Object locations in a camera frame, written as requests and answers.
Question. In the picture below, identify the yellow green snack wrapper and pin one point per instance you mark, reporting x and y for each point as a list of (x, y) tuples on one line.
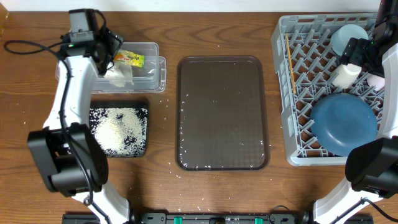
[(129, 58)]

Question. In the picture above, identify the pile of white rice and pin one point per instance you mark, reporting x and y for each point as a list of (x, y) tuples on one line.
[(119, 132)]

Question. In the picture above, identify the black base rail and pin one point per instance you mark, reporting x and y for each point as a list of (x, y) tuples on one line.
[(161, 218)]

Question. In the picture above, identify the pink plastic cup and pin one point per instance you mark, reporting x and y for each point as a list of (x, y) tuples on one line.
[(377, 82)]

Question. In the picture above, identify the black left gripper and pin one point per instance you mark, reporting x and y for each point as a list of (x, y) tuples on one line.
[(114, 41)]

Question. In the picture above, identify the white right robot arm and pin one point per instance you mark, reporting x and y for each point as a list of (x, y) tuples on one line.
[(371, 169)]

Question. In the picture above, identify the white plastic cup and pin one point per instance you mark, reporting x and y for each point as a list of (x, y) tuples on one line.
[(345, 75)]

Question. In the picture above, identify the light blue bowl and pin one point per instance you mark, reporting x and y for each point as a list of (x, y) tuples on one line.
[(341, 37)]

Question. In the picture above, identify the brown serving tray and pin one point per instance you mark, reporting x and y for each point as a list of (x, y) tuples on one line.
[(221, 122)]

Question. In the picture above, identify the white paper napkin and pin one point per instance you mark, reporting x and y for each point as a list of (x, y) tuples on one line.
[(120, 75)]

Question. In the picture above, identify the black plastic tray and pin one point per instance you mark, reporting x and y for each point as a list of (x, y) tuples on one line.
[(124, 130)]

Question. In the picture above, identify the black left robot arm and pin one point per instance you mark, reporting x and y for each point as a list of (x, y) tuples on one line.
[(67, 155)]

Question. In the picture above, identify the grey dishwasher rack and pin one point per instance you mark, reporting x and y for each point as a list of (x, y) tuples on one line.
[(303, 61)]

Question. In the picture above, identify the clear plastic bin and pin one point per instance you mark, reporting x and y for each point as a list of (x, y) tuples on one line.
[(146, 71)]

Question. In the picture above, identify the dark blue plate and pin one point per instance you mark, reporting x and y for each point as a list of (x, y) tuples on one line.
[(343, 122)]

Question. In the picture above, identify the orange chopstick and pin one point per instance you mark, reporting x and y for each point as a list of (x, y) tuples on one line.
[(290, 63)]

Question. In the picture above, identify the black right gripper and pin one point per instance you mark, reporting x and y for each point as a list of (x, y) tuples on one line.
[(354, 53)]

